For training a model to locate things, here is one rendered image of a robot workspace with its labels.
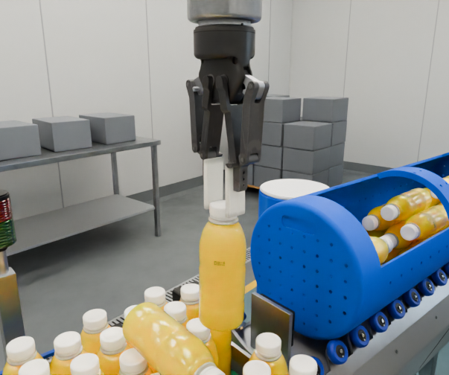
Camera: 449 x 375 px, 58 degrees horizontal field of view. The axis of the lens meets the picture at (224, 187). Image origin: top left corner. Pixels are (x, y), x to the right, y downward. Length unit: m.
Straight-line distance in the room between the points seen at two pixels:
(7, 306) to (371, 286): 0.69
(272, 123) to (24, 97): 2.50
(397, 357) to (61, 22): 3.76
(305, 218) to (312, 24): 6.06
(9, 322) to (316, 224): 0.63
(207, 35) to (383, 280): 0.54
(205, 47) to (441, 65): 5.62
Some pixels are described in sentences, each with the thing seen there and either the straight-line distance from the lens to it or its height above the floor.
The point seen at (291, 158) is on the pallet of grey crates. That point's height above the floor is 0.55.
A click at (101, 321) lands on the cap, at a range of 0.74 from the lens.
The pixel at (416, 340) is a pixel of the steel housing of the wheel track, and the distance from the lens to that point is 1.11.
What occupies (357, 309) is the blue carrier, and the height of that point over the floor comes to 1.07.
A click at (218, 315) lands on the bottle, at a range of 0.58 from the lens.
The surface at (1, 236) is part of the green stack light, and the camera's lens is 0.85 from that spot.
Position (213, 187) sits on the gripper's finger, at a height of 1.32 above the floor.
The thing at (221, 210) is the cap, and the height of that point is 1.30.
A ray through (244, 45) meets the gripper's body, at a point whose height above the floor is 1.50.
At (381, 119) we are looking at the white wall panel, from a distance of 6.27.
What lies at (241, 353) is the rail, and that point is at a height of 0.98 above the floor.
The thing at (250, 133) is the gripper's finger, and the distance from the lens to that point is 0.48.
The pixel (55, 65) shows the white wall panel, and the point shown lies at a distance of 4.09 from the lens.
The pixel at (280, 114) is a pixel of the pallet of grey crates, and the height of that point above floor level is 1.03.
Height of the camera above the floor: 1.47
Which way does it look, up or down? 16 degrees down
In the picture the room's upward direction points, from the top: straight up
